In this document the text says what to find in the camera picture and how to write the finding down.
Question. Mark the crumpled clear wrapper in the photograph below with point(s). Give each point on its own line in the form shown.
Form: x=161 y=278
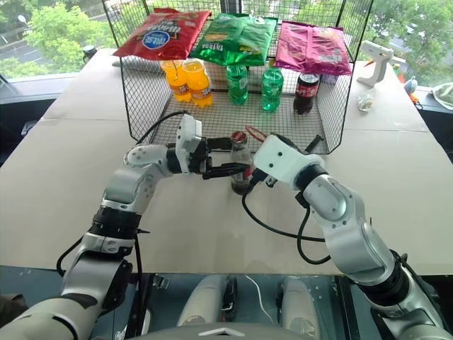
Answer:
x=365 y=102

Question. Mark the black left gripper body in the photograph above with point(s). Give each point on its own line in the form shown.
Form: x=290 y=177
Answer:
x=198 y=157

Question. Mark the glass bottle with red cap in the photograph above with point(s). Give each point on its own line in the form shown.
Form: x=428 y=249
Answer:
x=241 y=152

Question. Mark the grey robot torso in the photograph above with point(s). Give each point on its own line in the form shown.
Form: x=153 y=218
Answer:
x=216 y=333

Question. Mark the small blue toy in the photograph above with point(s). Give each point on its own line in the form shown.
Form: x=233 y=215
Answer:
x=411 y=85

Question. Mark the dark cola bottle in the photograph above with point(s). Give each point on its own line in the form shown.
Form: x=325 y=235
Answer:
x=306 y=93

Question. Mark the pink chip bag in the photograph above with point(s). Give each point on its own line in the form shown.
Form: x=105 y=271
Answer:
x=311 y=49

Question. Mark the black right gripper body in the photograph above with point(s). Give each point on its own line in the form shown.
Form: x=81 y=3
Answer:
x=263 y=178

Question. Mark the green chip bag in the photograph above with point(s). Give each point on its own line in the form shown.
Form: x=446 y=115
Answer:
x=233 y=39

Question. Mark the white glue gun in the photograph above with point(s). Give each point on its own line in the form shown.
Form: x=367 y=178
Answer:
x=378 y=62

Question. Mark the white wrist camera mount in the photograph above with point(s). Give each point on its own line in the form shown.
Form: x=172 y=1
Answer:
x=283 y=159
x=187 y=134

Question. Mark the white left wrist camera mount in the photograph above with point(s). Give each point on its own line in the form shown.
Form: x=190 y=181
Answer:
x=187 y=134

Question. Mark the orange soda bottle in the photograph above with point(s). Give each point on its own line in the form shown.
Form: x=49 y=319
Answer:
x=175 y=83
x=200 y=86

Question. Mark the grey green cloth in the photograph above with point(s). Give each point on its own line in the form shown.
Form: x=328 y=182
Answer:
x=443 y=95

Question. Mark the red chip bag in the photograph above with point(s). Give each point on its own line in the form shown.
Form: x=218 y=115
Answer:
x=166 y=33

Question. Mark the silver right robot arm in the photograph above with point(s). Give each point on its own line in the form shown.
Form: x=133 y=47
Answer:
x=354 y=233

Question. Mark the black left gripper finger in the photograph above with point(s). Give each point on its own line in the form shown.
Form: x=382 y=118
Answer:
x=224 y=170
x=219 y=143

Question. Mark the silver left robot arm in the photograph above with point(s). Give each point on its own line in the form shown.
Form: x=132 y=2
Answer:
x=124 y=184

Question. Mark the red bottle opener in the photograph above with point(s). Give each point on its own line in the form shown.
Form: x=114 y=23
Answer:
x=261 y=136

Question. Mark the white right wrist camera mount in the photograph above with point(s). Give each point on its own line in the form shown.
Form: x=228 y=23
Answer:
x=283 y=159

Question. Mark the silver rounded robot leg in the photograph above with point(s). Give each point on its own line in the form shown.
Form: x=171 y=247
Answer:
x=299 y=304
x=201 y=301

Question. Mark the green soda bottle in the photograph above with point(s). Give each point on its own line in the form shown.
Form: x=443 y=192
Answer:
x=237 y=85
x=272 y=90

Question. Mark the small black object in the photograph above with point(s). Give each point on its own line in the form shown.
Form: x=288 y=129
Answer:
x=88 y=52

